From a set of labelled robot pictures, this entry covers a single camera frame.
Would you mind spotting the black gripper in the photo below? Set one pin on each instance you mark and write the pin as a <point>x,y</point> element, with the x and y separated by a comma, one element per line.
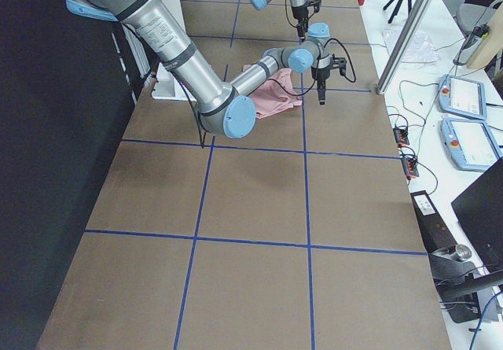
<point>299,14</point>
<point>320,75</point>

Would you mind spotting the pink Snoopy t-shirt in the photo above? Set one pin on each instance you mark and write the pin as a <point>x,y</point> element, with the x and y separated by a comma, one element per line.
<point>275,95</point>

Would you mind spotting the left orange-port usb hub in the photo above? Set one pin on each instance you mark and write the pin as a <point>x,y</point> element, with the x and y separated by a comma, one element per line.
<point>401,136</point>

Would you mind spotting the clear plastic bag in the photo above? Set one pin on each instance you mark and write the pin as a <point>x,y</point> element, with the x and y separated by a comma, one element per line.
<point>420,50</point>

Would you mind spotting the upper blue teach pendant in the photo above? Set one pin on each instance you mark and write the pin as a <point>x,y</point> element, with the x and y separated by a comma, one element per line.
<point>462,97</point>

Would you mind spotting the blue teach pendant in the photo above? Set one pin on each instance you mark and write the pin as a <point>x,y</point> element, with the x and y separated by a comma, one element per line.
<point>470,144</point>
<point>462,97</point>

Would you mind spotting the brown paper table cover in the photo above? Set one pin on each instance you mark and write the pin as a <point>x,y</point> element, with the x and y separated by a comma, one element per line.
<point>301,235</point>

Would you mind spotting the lower blue teach pendant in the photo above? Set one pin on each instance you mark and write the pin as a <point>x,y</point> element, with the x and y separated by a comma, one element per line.
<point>470,144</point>

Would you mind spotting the dark grey box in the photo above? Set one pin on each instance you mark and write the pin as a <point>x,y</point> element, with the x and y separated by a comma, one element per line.
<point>434,231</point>

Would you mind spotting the black monitor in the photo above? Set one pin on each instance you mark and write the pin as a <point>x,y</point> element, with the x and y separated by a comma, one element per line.
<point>479,212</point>

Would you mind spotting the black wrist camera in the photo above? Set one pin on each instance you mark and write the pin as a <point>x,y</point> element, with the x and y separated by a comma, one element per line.
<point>314,5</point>
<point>338,63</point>

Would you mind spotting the aluminium frame post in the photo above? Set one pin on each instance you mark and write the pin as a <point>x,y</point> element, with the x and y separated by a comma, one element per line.
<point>412,23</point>

